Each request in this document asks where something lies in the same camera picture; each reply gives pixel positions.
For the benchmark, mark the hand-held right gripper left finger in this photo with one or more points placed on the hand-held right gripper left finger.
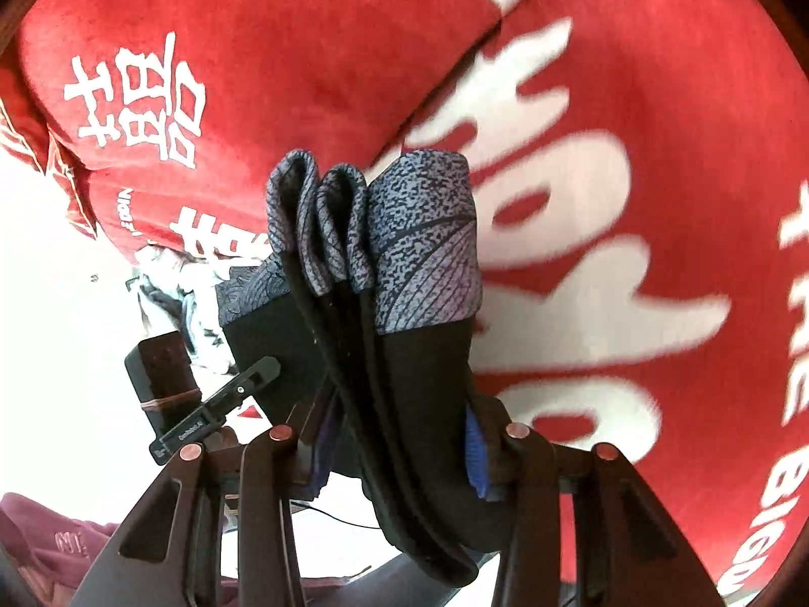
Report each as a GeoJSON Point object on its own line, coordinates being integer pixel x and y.
{"type": "Point", "coordinates": [322, 455]}

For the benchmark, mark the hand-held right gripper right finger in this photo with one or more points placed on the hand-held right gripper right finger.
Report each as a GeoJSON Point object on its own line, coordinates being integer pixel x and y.
{"type": "Point", "coordinates": [475, 455]}

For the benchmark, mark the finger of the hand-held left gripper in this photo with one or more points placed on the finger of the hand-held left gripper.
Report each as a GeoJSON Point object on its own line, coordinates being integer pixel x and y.
{"type": "Point", "coordinates": [243, 382]}

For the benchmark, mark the person's maroon top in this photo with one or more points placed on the person's maroon top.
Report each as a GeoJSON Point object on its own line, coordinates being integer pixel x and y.
{"type": "Point", "coordinates": [57, 550]}

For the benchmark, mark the white grey printed cloth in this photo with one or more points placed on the white grey printed cloth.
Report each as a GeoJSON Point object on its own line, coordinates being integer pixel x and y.
{"type": "Point", "coordinates": [202, 329]}

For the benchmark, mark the red printed blanket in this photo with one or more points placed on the red printed blanket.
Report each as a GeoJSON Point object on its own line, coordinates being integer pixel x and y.
{"type": "Point", "coordinates": [253, 44]}

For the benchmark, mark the black patterned pants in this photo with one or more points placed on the black patterned pants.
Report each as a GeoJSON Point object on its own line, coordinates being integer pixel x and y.
{"type": "Point", "coordinates": [417, 392]}

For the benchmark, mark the person's grey trouser leg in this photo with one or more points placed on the person's grey trouser leg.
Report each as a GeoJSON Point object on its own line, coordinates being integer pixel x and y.
{"type": "Point", "coordinates": [392, 589]}

